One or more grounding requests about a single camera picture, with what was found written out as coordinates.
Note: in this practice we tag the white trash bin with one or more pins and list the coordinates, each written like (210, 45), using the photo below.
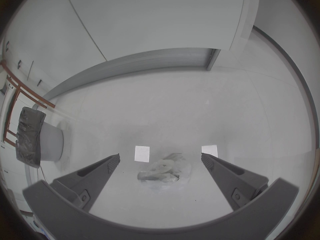
(51, 144)

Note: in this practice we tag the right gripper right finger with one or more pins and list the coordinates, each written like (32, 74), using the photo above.
(225, 176)

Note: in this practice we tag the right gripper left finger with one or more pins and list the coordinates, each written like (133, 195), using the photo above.
(97, 176)

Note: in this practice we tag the black plastic bag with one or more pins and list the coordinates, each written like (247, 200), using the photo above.
(28, 134)

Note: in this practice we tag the clear printed wrapper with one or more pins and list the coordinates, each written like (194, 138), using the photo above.
(163, 170)

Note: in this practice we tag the white cushioned wooden chair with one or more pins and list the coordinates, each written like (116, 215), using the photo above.
(47, 103)

